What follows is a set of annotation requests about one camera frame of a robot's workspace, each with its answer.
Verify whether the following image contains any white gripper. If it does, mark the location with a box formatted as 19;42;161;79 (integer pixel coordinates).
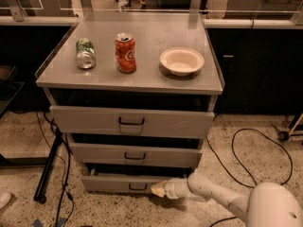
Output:
151;179;191;200

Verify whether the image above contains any grey bottom drawer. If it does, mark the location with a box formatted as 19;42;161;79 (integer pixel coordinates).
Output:
81;164;193;194

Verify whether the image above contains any grey drawer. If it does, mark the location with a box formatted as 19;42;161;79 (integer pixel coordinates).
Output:
81;164;193;194
50;106;214;139
70;143;202;168

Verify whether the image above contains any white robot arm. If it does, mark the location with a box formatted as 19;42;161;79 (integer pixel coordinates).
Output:
151;173;303;227

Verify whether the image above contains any grey middle drawer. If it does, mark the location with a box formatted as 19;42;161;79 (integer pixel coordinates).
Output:
70;143;202;168

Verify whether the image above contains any grey metal drawer cabinet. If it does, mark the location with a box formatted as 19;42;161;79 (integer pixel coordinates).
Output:
35;10;225;179

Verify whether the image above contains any grey top drawer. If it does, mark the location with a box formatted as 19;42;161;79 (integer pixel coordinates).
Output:
50;106;214;139

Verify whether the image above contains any blue tape on floor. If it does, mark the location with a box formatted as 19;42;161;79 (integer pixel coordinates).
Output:
31;218;68;227

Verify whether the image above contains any black stand leg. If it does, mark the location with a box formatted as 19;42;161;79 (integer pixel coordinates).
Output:
33;130;62;204

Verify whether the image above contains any white paper bowl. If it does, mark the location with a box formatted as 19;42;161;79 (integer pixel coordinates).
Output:
160;47;205;77

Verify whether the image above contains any caster wheel cart base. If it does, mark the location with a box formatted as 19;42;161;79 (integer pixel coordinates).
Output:
277;113;303;142

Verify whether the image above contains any red cola can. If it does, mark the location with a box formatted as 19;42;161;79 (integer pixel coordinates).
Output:
115;32;136;74

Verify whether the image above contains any green soda can lying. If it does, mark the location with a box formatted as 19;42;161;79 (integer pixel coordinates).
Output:
76;38;97;69

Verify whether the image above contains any white shoe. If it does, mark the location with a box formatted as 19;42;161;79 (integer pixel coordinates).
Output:
0;191;12;210

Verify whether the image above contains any black floor cable right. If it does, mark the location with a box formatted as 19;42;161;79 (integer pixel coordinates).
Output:
206;128;294;227

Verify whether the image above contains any black cables left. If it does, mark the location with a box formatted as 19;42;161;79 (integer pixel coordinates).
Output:
35;111;76;227

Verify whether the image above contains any white horizontal rail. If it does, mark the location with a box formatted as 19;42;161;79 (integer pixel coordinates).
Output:
0;16;303;30

